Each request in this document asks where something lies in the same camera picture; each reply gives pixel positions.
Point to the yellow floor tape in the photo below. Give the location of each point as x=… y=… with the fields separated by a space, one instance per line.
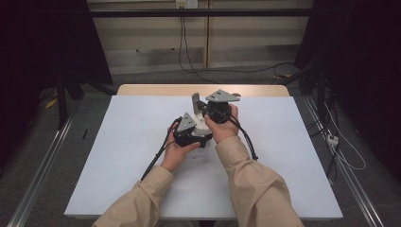
x=51 y=103

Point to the white table cover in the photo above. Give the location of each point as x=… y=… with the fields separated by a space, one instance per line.
x=126 y=151

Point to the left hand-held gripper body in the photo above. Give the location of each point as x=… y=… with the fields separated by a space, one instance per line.
x=186 y=124

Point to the person's left hand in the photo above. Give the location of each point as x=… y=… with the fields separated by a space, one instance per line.
x=173 y=154

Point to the wooden table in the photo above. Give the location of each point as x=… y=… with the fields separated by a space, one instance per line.
x=157 y=90

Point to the white power strip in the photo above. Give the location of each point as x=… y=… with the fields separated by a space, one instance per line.
x=332 y=140

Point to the small black pen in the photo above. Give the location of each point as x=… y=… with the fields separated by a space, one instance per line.
x=84 y=134

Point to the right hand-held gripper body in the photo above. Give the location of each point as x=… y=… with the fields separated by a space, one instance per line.
x=220 y=97

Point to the person's right hand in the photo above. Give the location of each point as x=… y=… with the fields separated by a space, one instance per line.
x=225 y=130

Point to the black metal stand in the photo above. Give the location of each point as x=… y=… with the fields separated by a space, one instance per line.
x=63 y=101

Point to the metal floor rail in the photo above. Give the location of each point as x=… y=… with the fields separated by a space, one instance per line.
x=353 y=186
x=41 y=176

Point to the white wall socket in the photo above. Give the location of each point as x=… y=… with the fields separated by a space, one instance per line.
x=186 y=3

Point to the black horizontal bar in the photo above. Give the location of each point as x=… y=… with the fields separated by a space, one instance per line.
x=201 y=12

